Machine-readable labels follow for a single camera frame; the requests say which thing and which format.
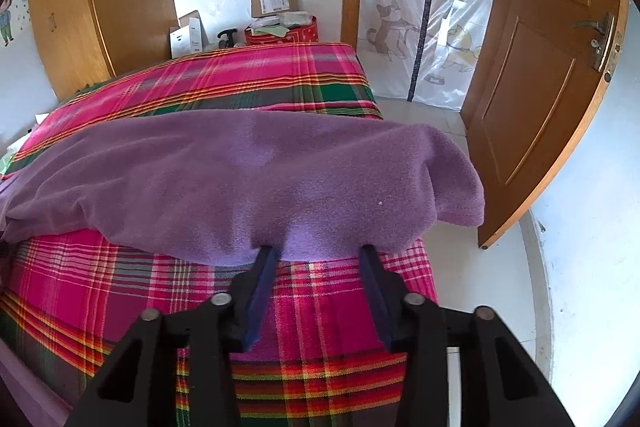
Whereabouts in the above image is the white box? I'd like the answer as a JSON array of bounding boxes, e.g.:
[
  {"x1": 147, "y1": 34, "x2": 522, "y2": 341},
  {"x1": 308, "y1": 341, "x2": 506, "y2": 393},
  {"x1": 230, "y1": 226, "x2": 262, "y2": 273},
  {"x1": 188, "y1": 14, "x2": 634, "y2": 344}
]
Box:
[{"x1": 169, "y1": 11, "x2": 208, "y2": 59}]

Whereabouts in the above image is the pink green plaid bed sheet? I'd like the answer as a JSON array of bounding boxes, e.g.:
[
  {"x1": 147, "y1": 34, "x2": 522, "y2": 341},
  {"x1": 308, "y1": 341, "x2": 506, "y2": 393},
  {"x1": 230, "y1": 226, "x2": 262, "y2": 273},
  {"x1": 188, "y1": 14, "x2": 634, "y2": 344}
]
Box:
[{"x1": 0, "y1": 42, "x2": 441, "y2": 427}]

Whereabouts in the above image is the red gift box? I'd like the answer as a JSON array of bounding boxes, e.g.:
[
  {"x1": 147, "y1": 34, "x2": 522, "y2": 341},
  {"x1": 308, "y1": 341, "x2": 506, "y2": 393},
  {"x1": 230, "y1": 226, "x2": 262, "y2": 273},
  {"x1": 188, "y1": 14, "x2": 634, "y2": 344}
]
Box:
[{"x1": 244, "y1": 14, "x2": 320, "y2": 48}]

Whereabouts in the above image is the purple fleece top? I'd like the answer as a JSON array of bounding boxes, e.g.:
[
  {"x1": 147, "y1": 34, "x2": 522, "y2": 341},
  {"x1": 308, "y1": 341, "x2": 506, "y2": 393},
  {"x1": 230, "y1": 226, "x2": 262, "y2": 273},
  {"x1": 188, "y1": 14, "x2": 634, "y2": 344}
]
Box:
[{"x1": 0, "y1": 109, "x2": 486, "y2": 268}]

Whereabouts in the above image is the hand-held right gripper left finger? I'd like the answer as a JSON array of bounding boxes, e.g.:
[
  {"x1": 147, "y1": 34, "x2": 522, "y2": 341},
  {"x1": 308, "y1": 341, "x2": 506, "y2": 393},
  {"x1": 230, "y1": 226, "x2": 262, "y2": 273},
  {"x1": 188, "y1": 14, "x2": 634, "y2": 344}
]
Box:
[{"x1": 65, "y1": 246, "x2": 278, "y2": 427}]

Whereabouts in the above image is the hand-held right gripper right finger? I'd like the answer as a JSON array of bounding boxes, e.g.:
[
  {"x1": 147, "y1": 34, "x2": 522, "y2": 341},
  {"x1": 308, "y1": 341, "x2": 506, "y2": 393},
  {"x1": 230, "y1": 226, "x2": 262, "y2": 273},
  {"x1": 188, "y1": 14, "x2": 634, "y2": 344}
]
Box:
[{"x1": 360, "y1": 244, "x2": 576, "y2": 427}]

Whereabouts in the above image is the cartoon couple wall sticker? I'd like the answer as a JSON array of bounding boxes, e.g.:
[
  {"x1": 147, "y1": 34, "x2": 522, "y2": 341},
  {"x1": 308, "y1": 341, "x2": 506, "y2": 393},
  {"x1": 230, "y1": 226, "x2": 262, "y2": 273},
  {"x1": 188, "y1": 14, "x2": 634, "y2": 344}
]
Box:
[{"x1": 0, "y1": 0, "x2": 28, "y2": 48}]

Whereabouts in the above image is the wooden door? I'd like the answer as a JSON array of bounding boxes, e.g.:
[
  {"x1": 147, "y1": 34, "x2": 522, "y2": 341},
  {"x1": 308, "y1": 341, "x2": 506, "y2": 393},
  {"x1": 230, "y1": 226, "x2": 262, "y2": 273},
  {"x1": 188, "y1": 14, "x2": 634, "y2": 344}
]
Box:
[{"x1": 462, "y1": 0, "x2": 628, "y2": 250}]

